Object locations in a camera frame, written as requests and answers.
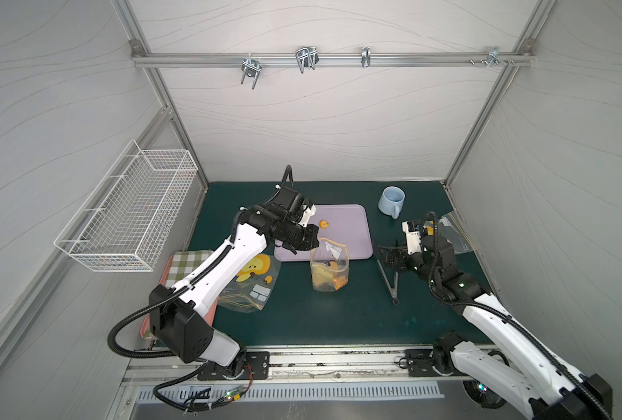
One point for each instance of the metal hook clamp left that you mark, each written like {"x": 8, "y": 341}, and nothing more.
{"x": 251, "y": 69}

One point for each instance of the clear resealable bag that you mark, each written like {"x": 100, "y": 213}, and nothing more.
{"x": 447, "y": 228}

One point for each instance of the lilac plastic tray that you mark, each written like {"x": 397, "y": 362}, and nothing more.
{"x": 348, "y": 226}

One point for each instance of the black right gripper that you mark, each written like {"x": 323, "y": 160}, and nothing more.
{"x": 392, "y": 256}

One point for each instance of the aluminium cross rail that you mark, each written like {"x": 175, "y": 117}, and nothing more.
{"x": 326, "y": 60}

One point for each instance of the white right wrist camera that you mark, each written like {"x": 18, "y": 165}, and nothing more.
{"x": 411, "y": 229}

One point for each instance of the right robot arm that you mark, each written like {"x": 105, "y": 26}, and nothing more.
{"x": 521, "y": 370}

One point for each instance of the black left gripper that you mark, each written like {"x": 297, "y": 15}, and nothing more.
{"x": 300, "y": 238}

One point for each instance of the metal hook clamp middle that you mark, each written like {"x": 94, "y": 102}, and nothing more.
{"x": 306, "y": 57}

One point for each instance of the metal hook clamp right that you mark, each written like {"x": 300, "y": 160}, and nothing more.
{"x": 492, "y": 59}

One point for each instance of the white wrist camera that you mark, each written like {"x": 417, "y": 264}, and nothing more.
{"x": 307, "y": 214}
{"x": 411, "y": 229}

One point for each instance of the metal tongs on table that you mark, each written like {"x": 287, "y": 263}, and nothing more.
{"x": 391, "y": 283}

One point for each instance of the metal hook clamp small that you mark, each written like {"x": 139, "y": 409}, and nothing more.
{"x": 366, "y": 57}

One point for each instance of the light blue ceramic mug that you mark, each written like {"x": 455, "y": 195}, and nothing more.
{"x": 391, "y": 202}

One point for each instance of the white wire basket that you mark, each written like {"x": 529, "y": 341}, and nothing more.
{"x": 126, "y": 220}

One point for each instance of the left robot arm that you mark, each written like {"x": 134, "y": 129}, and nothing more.
{"x": 177, "y": 314}

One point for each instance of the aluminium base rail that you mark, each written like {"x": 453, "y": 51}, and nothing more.
{"x": 287, "y": 364}

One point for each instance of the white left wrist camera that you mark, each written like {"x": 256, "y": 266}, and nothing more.
{"x": 307, "y": 214}

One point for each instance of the resealable bag table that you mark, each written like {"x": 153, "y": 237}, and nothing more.
{"x": 329, "y": 266}

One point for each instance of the resealable bag with duck print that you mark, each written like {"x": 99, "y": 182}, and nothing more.
{"x": 252, "y": 286}

